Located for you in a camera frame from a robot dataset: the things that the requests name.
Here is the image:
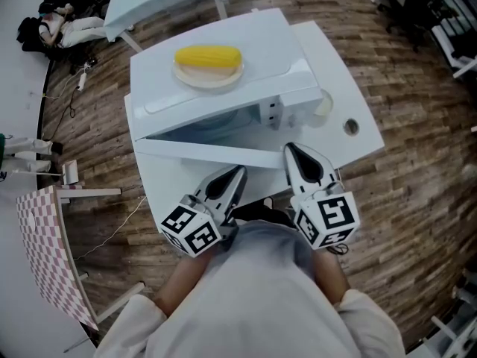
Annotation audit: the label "person's white shirt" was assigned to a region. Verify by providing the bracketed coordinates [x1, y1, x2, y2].
[95, 218, 408, 358]

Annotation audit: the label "white microwave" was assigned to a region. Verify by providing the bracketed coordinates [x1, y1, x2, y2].
[124, 7, 324, 152]

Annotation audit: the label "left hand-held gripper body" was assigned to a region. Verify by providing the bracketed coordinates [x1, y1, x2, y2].
[159, 193, 240, 259]

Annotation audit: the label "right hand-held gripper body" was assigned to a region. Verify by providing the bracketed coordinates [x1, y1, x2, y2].
[290, 180, 361, 251]

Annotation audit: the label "translucent plastic cup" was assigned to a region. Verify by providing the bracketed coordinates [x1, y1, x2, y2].
[309, 87, 335, 128]

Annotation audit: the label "round table cable grommet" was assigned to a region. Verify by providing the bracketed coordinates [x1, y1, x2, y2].
[342, 118, 360, 137]

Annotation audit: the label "yellow corn cob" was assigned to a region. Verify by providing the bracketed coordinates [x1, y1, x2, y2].
[174, 45, 243, 69]

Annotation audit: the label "person's left forearm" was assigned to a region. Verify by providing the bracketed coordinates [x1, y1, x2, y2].
[154, 251, 218, 317]

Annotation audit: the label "person's black trousers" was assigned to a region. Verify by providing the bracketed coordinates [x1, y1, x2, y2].
[235, 196, 296, 227]

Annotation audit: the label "pink checked table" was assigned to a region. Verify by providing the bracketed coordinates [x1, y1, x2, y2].
[15, 184, 146, 333]

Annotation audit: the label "white table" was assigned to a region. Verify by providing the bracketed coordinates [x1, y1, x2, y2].
[124, 20, 386, 255]

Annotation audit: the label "white microwave door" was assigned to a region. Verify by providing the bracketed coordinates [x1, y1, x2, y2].
[133, 134, 290, 170]

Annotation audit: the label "glass microwave turntable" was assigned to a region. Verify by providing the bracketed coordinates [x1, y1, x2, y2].
[184, 108, 243, 134]

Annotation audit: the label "small white stool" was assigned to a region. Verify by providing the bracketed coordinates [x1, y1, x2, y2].
[14, 160, 80, 186]

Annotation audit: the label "thin white floor cable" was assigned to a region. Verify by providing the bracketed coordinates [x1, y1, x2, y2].
[72, 195, 147, 261]

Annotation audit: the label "white frame furniture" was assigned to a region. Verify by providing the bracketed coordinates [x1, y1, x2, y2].
[420, 266, 477, 358]

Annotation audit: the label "black office chair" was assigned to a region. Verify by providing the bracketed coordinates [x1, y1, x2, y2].
[375, 0, 477, 54]

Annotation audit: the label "beige round plate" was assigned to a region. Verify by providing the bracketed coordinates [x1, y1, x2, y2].
[171, 60, 246, 91]

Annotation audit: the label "white metal rack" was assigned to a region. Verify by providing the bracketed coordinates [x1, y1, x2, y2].
[431, 22, 477, 80]

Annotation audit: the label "person's right forearm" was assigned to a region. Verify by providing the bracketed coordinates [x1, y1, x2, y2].
[312, 249, 352, 308]

